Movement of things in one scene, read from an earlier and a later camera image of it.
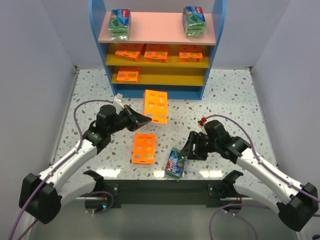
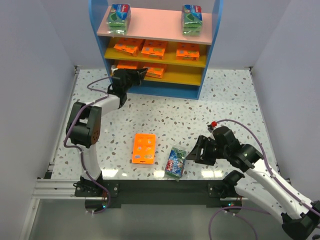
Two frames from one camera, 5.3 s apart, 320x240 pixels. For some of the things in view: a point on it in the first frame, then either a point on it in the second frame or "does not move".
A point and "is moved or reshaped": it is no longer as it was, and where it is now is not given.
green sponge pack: (193, 22) is moved or reshaped
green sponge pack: (175, 164) does not move
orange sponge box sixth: (144, 148) does not move
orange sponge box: (155, 106) → (154, 71)
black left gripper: (130, 118) → (130, 77)
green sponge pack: (119, 24) is moved or reshaped
